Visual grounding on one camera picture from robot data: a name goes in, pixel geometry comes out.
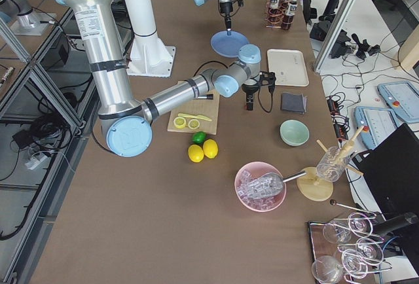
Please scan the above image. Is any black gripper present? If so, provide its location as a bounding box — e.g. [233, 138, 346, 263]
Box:
[219, 0, 244, 31]
[241, 71, 276, 110]

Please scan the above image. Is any blue plate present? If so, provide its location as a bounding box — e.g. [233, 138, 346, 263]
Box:
[210, 31, 249, 58]

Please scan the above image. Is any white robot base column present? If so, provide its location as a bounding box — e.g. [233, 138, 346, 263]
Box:
[125, 0, 175, 78]

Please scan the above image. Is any steel muddler black tip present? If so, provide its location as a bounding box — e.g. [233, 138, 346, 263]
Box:
[196, 94, 214, 99]

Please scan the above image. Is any grey folded cloth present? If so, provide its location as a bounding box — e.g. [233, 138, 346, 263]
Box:
[281, 92, 307, 114]

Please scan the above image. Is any tea bottle two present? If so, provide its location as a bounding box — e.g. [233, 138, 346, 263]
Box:
[268, 0, 280, 22]

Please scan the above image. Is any green bowl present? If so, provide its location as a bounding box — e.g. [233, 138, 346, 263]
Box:
[280, 120, 310, 147]

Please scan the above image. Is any wooden cutting board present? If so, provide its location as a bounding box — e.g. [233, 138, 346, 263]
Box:
[167, 90, 220, 135]

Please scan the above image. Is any cream rabbit tray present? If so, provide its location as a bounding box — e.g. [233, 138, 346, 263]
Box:
[267, 48, 309, 87]

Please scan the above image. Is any yellow lemon near bowl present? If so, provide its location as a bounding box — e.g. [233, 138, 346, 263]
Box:
[202, 139, 219, 159]

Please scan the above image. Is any lemon slice upper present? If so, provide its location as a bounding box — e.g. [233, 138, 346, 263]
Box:
[187, 118, 200, 130]

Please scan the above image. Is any lemon slice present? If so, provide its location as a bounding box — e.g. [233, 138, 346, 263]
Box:
[187, 118, 200, 130]
[173, 116, 187, 129]

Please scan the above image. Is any tea bottle one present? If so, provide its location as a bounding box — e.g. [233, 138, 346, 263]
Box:
[281, 0, 298, 30]

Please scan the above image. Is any green lime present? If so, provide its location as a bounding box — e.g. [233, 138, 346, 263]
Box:
[192, 131, 207, 145]

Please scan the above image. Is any yellow plastic knife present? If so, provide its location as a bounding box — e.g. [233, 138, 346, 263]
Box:
[177, 113, 212, 122]

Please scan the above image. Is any lemon slice lower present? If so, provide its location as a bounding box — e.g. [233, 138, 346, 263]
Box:
[173, 116, 187, 129]

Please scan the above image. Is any yellow lemon far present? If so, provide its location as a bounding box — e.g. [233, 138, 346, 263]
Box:
[187, 144, 204, 163]

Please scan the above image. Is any metal ice scoop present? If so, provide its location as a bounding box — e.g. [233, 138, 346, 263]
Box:
[259, 171, 306, 198]

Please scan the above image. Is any pink bowl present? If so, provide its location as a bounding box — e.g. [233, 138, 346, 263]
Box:
[234, 162, 287, 212]

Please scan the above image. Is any clear ice cube pile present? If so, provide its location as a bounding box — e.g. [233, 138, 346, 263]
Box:
[244, 177, 263, 199]

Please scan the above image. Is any wooden cup stand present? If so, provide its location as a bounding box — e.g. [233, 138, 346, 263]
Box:
[297, 126, 367, 202]

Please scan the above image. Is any clear glass on stand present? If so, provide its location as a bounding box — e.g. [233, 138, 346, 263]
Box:
[316, 147, 350, 182]

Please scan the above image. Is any teach pendant near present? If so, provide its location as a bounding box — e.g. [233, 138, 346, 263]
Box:
[354, 106, 401, 149]

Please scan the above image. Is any teach pendant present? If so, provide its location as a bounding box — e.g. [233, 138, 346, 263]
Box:
[377, 81, 418, 123]
[354, 106, 401, 149]

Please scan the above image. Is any teach pendant far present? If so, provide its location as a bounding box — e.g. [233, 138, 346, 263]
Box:
[377, 81, 418, 123]

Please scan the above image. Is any wine glass rack tray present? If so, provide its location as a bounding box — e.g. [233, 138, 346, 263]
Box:
[308, 211, 392, 283]

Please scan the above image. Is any copper wire bottle rack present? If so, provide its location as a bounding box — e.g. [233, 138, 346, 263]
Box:
[265, 0, 298, 30]

